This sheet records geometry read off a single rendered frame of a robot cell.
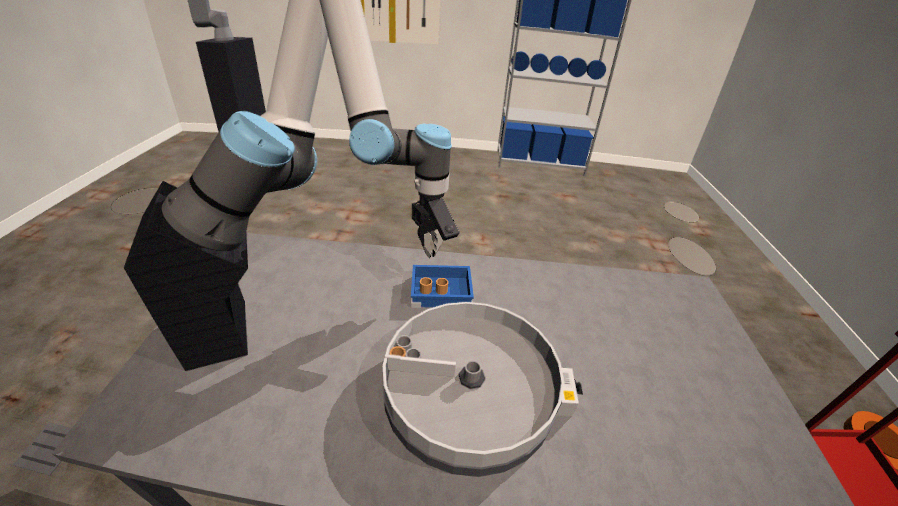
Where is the blue crate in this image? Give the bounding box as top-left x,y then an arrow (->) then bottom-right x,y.
411,265 -> 474,308

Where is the white round turntable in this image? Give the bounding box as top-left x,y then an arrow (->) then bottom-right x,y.
383,302 -> 583,477

